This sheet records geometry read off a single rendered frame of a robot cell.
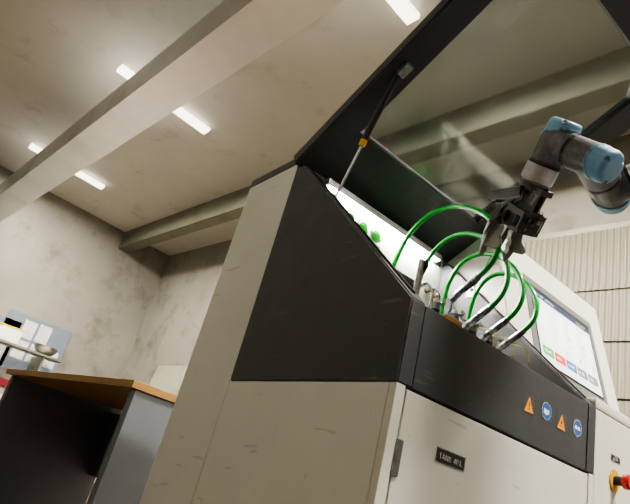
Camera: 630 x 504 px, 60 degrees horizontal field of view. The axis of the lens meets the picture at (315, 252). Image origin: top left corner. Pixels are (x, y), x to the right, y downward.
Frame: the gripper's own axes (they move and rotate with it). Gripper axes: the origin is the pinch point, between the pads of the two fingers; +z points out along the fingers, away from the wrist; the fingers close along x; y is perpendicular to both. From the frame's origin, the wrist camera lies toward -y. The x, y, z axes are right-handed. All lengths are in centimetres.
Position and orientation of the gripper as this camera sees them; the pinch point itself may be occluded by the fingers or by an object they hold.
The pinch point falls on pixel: (492, 253)
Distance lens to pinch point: 144.2
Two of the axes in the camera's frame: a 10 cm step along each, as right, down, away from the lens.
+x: 9.0, 1.8, 4.0
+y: 2.8, 4.5, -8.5
